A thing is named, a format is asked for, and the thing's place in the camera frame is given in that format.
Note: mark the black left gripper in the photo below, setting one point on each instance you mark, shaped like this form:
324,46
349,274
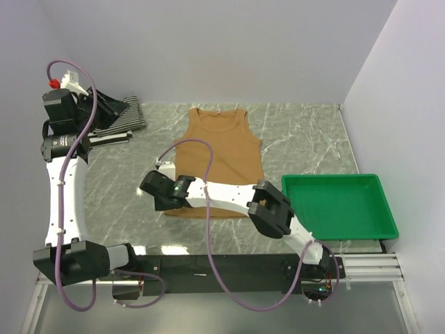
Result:
110,108

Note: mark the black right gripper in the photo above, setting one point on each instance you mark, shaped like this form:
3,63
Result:
160,206

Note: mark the wide striped black white tank top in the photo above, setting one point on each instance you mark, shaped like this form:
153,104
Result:
110,139

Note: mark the thin striped black tank top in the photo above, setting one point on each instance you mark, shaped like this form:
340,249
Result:
131,119

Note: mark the tan tank top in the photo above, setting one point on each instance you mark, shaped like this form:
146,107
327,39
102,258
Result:
236,151

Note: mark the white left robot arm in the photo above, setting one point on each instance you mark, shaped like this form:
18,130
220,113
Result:
68,255

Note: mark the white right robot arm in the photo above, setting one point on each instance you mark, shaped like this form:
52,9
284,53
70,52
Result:
266,206

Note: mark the green plastic bin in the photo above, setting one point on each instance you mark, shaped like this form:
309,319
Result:
341,207

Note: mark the aluminium rail frame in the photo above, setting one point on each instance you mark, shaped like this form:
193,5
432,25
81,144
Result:
157,275

